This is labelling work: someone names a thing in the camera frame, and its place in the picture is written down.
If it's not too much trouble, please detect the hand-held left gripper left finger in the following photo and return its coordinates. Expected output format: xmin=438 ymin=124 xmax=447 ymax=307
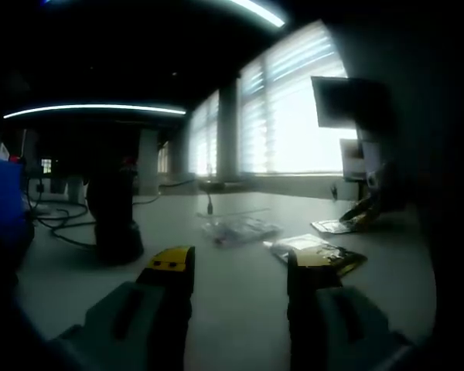
xmin=48 ymin=245 xmax=197 ymax=371

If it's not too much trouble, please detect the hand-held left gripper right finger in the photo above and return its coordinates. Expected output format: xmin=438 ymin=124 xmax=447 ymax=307
xmin=285 ymin=249 xmax=415 ymax=371

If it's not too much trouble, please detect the dark yellow-edged sheet goods packet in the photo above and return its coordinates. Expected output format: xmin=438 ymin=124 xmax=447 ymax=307
xmin=262 ymin=233 xmax=369 ymax=277

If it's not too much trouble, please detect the clear dark-insert sheet goods packet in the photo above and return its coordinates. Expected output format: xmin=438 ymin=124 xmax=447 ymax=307
xmin=200 ymin=215 xmax=284 ymax=243

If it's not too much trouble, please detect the white table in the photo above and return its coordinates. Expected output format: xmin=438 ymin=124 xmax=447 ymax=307
xmin=17 ymin=191 xmax=438 ymax=371

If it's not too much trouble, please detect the black hanging monitor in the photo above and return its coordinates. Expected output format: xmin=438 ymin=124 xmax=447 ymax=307
xmin=310 ymin=75 xmax=394 ymax=129

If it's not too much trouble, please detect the bright window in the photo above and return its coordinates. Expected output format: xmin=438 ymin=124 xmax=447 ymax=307
xmin=185 ymin=21 xmax=359 ymax=181

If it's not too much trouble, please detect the black barcode scanner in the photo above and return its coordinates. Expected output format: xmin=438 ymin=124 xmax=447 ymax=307
xmin=84 ymin=168 xmax=145 ymax=267

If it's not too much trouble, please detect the green potted plant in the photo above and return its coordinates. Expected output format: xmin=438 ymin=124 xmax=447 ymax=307
xmin=61 ymin=169 xmax=90 ymax=202

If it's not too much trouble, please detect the blue plastic crate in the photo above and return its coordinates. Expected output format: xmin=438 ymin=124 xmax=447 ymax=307
xmin=0 ymin=156 xmax=26 ymax=237

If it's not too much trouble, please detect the long ceiling light strip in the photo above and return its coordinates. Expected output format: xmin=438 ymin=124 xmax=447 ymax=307
xmin=216 ymin=0 xmax=287 ymax=29
xmin=2 ymin=103 xmax=187 ymax=120

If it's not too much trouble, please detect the black scanner cable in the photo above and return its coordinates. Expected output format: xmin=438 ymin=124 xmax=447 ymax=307
xmin=25 ymin=175 xmax=101 ymax=248

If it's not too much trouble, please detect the black cable with plug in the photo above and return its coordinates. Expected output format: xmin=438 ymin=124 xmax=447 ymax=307
xmin=158 ymin=177 xmax=216 ymax=216

